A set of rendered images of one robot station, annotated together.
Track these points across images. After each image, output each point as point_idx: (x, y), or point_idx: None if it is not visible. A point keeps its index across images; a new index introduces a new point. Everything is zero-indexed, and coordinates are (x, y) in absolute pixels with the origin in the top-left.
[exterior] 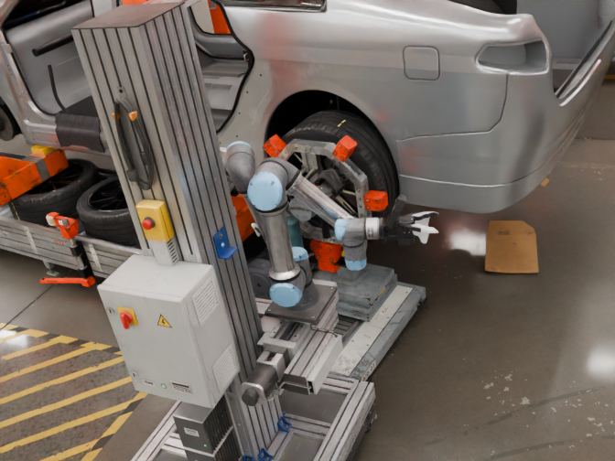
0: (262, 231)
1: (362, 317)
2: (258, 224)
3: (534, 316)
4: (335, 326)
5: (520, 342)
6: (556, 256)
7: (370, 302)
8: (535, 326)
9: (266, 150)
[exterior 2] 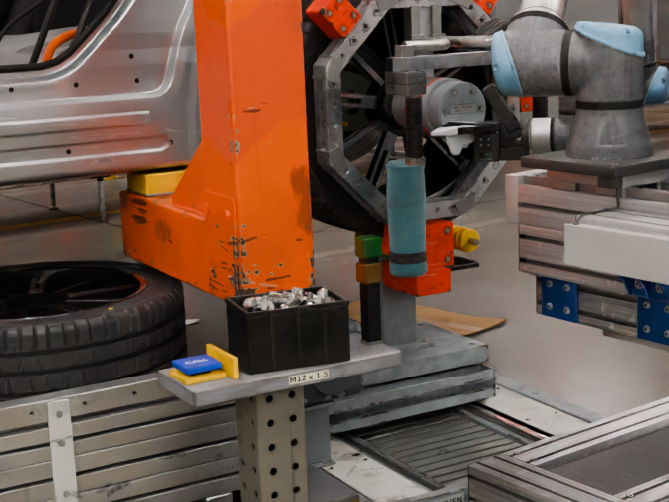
0: (649, 30)
1: (484, 392)
2: (648, 11)
3: (600, 344)
4: (451, 429)
5: (649, 360)
6: (480, 309)
7: (487, 352)
8: (625, 347)
9: (331, 16)
